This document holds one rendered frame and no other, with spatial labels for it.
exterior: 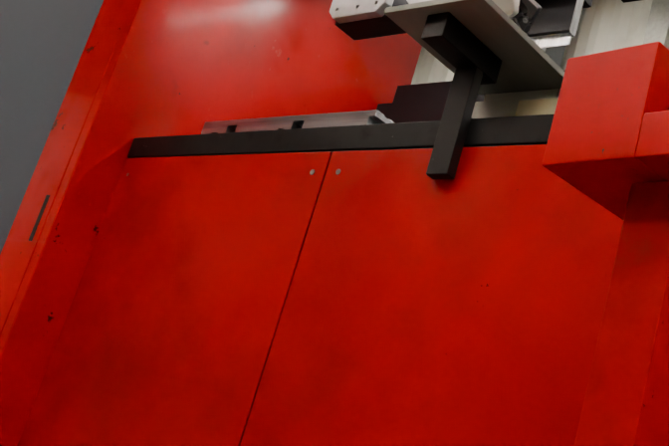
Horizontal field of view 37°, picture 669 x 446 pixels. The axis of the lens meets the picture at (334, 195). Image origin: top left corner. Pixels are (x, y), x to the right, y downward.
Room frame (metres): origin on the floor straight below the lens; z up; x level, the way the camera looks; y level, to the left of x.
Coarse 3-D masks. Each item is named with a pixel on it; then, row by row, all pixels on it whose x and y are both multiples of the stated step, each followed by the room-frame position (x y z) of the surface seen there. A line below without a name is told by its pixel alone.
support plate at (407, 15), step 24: (432, 0) 1.28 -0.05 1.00; (456, 0) 1.24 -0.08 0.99; (480, 0) 1.22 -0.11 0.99; (408, 24) 1.35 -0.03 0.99; (480, 24) 1.29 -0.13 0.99; (504, 24) 1.26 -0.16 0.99; (432, 48) 1.41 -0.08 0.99; (504, 48) 1.33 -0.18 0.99; (528, 48) 1.31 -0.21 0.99; (504, 72) 1.41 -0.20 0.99; (528, 72) 1.39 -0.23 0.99; (552, 72) 1.36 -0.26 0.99
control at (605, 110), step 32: (576, 64) 0.89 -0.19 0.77; (608, 64) 0.86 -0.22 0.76; (640, 64) 0.83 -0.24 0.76; (576, 96) 0.88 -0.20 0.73; (608, 96) 0.85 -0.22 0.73; (640, 96) 0.82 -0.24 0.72; (576, 128) 0.88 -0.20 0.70; (608, 128) 0.85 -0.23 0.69; (640, 128) 0.82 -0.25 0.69; (544, 160) 0.90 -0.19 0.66; (576, 160) 0.87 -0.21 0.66; (608, 160) 0.84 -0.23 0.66; (640, 160) 0.82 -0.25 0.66; (608, 192) 0.92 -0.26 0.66
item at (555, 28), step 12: (540, 0) 1.48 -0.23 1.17; (552, 0) 1.46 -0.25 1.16; (564, 0) 1.44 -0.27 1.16; (576, 0) 1.42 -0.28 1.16; (540, 12) 1.47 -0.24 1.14; (552, 12) 1.46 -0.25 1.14; (564, 12) 1.44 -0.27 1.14; (576, 12) 1.43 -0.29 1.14; (540, 24) 1.47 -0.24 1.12; (552, 24) 1.45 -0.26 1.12; (564, 24) 1.43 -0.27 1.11; (576, 24) 1.44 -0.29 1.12; (540, 36) 1.47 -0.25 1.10; (552, 36) 1.46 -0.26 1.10; (564, 36) 1.44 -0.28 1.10
